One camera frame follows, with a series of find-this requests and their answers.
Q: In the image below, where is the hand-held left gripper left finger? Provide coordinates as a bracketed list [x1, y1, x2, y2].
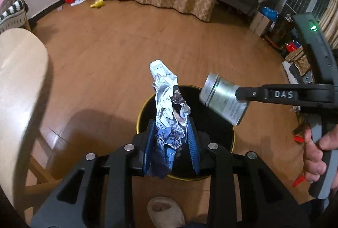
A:
[31, 119, 159, 228]

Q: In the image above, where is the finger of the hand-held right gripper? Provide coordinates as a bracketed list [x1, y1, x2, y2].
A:
[236, 84, 335, 107]

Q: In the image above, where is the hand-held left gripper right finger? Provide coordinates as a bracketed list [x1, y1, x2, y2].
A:
[185, 117, 311, 228]

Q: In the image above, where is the black bin with gold rim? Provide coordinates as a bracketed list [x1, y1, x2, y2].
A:
[136, 85, 235, 181]

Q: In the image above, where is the printed paper ball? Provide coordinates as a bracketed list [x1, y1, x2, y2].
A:
[149, 59, 192, 179]

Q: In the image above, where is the silver metal can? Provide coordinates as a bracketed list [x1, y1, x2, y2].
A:
[199, 73, 250, 126]

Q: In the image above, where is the person's right hand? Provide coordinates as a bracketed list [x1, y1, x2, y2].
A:
[304, 128, 338, 183]

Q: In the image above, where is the red container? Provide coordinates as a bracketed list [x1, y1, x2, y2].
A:
[285, 42, 302, 53]

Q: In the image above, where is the tan lattice cloth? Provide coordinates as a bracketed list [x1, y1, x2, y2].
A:
[284, 47, 312, 73]

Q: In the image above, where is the blue plastic bag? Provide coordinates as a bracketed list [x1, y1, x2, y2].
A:
[261, 7, 279, 19]

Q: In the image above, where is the cardboard box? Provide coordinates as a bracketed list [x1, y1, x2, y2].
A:
[249, 12, 275, 35]

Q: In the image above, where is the beige slipper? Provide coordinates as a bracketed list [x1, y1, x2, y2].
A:
[147, 197, 187, 228]

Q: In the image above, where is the red-handled tool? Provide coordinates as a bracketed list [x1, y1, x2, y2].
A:
[292, 122, 309, 188]

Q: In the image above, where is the wooden frame sofa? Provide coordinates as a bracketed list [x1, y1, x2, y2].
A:
[0, 0, 31, 34]

